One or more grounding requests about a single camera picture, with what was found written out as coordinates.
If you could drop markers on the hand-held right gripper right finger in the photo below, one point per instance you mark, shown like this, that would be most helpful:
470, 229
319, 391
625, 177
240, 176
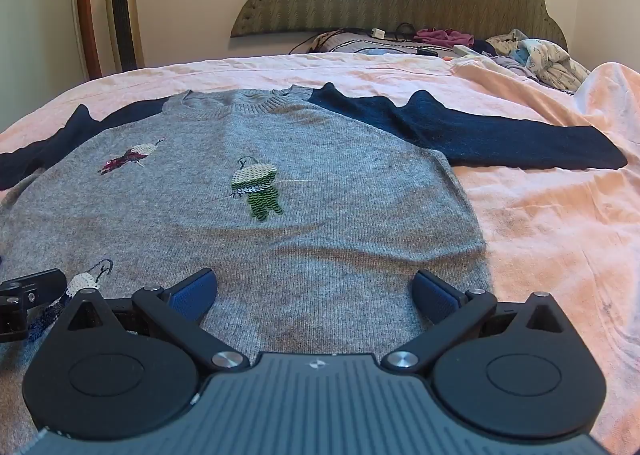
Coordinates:
434, 300

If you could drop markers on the purple cloth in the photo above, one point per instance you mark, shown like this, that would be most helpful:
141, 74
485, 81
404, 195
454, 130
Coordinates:
442, 37

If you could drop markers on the patterned pillow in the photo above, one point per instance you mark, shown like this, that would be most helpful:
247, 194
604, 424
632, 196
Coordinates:
350, 42

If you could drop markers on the small black device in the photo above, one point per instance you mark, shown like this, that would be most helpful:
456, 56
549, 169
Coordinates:
428, 52

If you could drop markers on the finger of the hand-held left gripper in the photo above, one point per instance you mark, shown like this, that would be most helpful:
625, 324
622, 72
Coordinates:
35, 285
11, 320

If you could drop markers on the white flowered wardrobe door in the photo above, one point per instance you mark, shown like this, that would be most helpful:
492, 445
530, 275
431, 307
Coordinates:
35, 25

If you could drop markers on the pink blanket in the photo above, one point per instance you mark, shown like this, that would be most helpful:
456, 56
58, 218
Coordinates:
550, 225

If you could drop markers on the wooden door frame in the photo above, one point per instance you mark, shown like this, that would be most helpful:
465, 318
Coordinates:
85, 10

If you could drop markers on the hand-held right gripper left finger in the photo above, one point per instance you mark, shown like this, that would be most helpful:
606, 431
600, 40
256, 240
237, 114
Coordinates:
192, 294

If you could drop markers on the pile of light clothes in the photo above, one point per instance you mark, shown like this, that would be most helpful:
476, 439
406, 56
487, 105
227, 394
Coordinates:
540, 60

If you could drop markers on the gold tower heater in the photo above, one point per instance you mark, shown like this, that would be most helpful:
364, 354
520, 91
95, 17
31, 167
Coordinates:
122, 10

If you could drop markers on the white charger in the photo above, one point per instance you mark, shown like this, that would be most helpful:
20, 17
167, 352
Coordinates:
378, 33

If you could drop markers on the white remote control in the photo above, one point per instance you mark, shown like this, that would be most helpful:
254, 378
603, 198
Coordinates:
466, 50

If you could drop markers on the grey sweater with navy sleeves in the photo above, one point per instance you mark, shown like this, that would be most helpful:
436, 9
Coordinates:
310, 175

